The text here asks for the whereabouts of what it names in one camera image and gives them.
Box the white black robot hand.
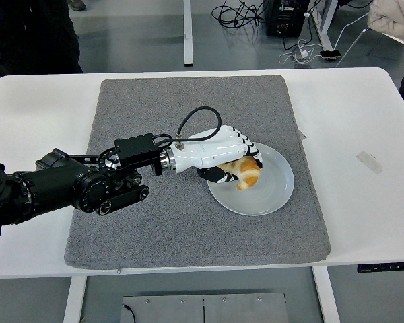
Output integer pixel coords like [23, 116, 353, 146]
[170, 124, 265, 185]

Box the golden croissant bread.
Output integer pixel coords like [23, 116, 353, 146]
[217, 156, 262, 191]

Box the round grey plate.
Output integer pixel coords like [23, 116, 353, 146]
[206, 141, 296, 217]

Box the grey fabric mat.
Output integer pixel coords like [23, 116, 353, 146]
[63, 75, 332, 270]

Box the white table leg with foot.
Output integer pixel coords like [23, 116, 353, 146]
[182, 0, 194, 67]

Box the black computer box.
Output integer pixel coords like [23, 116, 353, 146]
[265, 0, 311, 38]

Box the black phone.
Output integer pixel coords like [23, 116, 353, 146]
[318, 49, 342, 62]

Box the clear tape strip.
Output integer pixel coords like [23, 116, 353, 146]
[356, 151, 384, 175]

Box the white slanted table leg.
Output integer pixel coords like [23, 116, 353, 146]
[311, 0, 334, 51]

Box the black table control panel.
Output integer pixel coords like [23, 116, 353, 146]
[357, 261, 404, 273]

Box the person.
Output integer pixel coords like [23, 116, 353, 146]
[0, 0, 84, 77]

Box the beige padded jacket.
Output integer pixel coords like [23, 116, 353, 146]
[367, 0, 404, 43]

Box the white charger cable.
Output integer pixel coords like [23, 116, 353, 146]
[277, 39, 324, 67]

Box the black cable bundle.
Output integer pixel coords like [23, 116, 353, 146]
[211, 0, 269, 30]

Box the thin black cable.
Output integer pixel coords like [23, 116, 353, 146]
[121, 304, 136, 323]

